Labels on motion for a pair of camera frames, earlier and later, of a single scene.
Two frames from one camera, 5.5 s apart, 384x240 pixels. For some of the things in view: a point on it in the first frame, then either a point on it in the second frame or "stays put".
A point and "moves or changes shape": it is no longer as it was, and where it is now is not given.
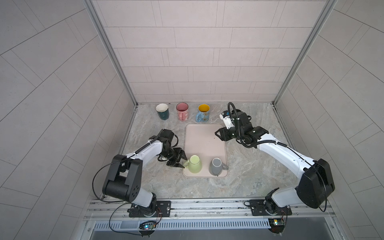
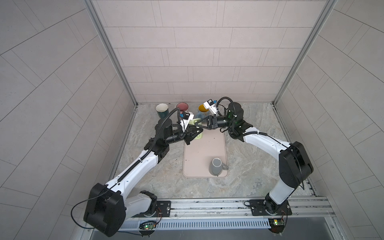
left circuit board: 148,225 stays put
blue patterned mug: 203,114 stays put
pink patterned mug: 182,110 moves or changes shape
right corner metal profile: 329,6 stays put
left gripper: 179,152 → 186,136
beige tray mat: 201,140 stays put
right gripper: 223,132 → 214,122
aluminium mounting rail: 99,210 stays put
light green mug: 194,164 → 192,123
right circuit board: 277,225 stays put
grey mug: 216,166 stays put
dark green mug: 163,111 stays put
